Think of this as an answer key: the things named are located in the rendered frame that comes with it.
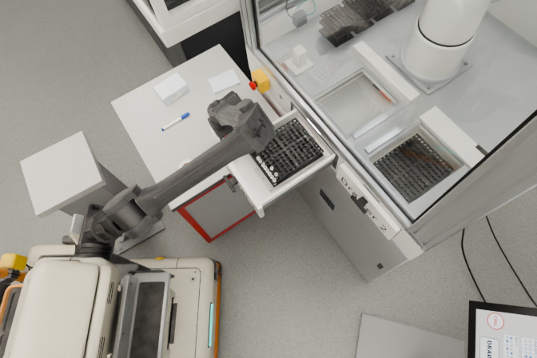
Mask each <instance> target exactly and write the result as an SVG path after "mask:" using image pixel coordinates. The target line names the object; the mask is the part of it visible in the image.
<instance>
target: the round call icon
mask: <svg viewBox="0 0 537 358"><path fill-rule="evenodd" d="M487 329H491V330H496V331H501V332H505V313H500V312H489V311H487Z"/></svg>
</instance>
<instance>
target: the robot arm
mask: <svg viewBox="0 0 537 358"><path fill-rule="evenodd" d="M207 113H208V115H209V118H208V121H209V124H210V126H211V127H212V129H213V131H214V132H215V134H216V135H217V137H219V138H220V139H222V138H224V139H223V140H221V141H219V142H218V143H216V144H215V145H214V146H213V147H211V148H210V149H208V150H206V151H205V152H203V153H202V154H201V155H199V156H198V157H196V158H194V159H193V160H191V161H190V162H189V163H187V164H186V165H184V166H182V167H181V168H179V169H178V170H177V171H175V172H174V173H172V174H170V175H169V176H167V177H166V178H165V179H163V180H162V181H159V182H158V183H156V184H155V185H151V186H150V187H145V188H144V189H141V188H140V187H139V186H138V185H137V183H136V184H135V185H133V186H131V187H130V188H128V189H124V190H123V191H121V192H120V193H119V194H118V195H116V196H115V197H114V198H113V199H111V200H110V201H109V202H108V203H107V204H106V205H105V206H102V205H95V204H90V205H87V206H86V210H85V215H84V220H83V223H82V230H81V234H80V237H79V241H78V249H82V244H84V243H94V244H102V245H109V246H112V247H113V249H114V245H115V240H116V239H118V238H119V237H122V234H123V233H125V234H126V235H127V236H128V237H130V238H131V239H132V240H135V239H137V238H138V237H141V236H142V235H143V234H144V233H146V232H147V231H148V230H149V229H150V228H151V227H152V226H153V225H155V224H156V223H157V222H158V221H160V220H161V218H162V217H163V214H164V213H163V212H162V211H161V210H162V209H163V208H164V207H166V206H167V204H168V203H170V202H171V201H173V200H175V199H176V198H178V197H179V196H180V195H182V194H183V193H185V192H187V191H188V190H190V189H191V188H192V187H194V186H196V185H198V184H199V183H201V182H202V181H203V180H205V179H206V178H208V177H210V176H211V175H213V174H214V173H215V172H217V171H218V170H220V169H222V168H224V167H225V166H226V165H228V164H229V163H231V162H232V161H235V160H236V159H237V158H239V157H243V156H244V155H247V154H249V153H253V152H254V151H256V152H257V153H259V152H260V151H262V150H263V149H265V148H266V146H267V144H268V142H269V141H271V140H272V139H273V138H274V137H275V136H276V134H275V133H274V129H275V126H274V124H273V123H272V122H271V121H270V119H269V117H268V116H267V115H266V113H265V112H264V110H263V109H262V108H261V106H260V105H259V103H258V102H254V103H253V101H252V99H251V98H245V99H244V100H241V99H240V97H239V96H238V94H237V93H235V92H234V91H230V92H229V93H227V94H226V95H225V96H224V97H223V98H222V99H219V100H217V99H216V100H214V101H213V102H212V103H210V104H209V106H208V108H207ZM233 127H235V129H234V128H233ZM111 253H113V252H111Z"/></svg>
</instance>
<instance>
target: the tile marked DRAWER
mask: <svg viewBox="0 0 537 358"><path fill-rule="evenodd" d="M479 358H499V339H495V338H491V337H486V336H479Z"/></svg>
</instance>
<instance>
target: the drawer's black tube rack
mask: <svg viewBox="0 0 537 358"><path fill-rule="evenodd" d="M293 120H296V121H293ZM289 122H292V124H290V123H289ZM289 122H288V123H286V124H284V125H283V126H281V127H280V128H278V129H276V130H274V132H276V136H275V137H274V138H273V139H272V140H271V141H269V142H268V144H267V146H266V148H265V149H263V150H262V151H260V152H259V153H258V155H259V156H260V158H261V159H262V161H263V163H265V164H266V166H267V167H268V169H269V170H270V167H271V166H272V167H273V171H272V170H270V171H271V173H272V172H274V173H278V176H277V177H275V175H274V173H272V174H273V176H274V177H275V178H276V179H277V178H278V179H277V180H278V182H277V183H276V185H274V184H273V183H272V182H271V181H270V179H269V178H268V176H267V175H266V174H265V172H264V170H263V169H262V168H261V167H260V165H259V164H258V163H257V161H256V160H255V158H254V157H253V155H252V154H251V153H250V156H251V157H252V159H253V160H254V161H255V162H256V163H257V165H258V167H259V168H260V169H261V171H262V172H263V174H264V175H265V176H266V177H267V179H268V180H269V182H270V183H271V184H272V186H273V188H275V187H276V186H278V185H279V184H280V183H282V182H283V181H285V180H287V179H288V178H290V177H291V176H293V175H294V174H296V173H298V172H299V171H301V170H302V169H303V168H305V167H306V166H308V165H310V164H312V163H313V162H314V161H316V160H317V159H319V158H320V157H322V156H323V154H322V153H323V152H324V151H323V150H322V148H321V147H320V146H319V145H318V144H317V142H316V141H315V140H314V139H313V138H312V136H311V135H310V134H309V133H308V131H307V130H306V129H305V128H304V127H303V126H302V124H301V123H300V122H299V121H298V120H297V119H296V118H294V119H292V120H291V121H289ZM297 122H298V124H297ZM286 125H288V126H286ZM299 125H300V126H299ZM282 127H284V129H282ZM302 128H303V129H302ZM279 129H280V131H278V130H279ZM304 131H305V132H304ZM306 133H307V134H306ZM309 137H310V138H309ZM311 139H312V140H311ZM313 142H315V144H314V143H313ZM316 145H317V146H316ZM318 148H320V149H318ZM321 151H322V152H321Z"/></svg>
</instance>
